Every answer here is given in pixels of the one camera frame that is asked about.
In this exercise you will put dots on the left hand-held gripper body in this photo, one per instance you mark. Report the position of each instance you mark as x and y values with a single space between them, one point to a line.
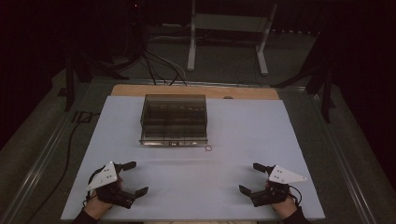
106 177

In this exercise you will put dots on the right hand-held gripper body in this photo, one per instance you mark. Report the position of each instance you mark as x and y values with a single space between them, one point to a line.
285 176

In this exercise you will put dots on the person's left hand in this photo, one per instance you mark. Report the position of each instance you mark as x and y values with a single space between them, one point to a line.
95 207

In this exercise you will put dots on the person's right hand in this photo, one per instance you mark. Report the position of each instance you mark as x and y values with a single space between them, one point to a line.
285 209

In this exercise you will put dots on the white table mat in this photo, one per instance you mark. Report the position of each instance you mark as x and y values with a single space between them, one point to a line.
193 180

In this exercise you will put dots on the smoked clear plastic drawer box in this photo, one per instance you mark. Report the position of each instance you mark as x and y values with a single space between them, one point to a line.
174 119

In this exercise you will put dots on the floor socket box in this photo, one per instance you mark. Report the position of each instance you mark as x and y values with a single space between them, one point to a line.
81 117

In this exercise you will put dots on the black tripod stand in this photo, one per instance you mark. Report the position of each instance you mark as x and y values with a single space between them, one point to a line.
326 93
69 87

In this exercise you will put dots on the wooden table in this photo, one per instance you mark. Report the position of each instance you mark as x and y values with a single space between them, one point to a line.
193 91

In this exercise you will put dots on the white metal stand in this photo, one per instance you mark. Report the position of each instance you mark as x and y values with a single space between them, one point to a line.
192 46

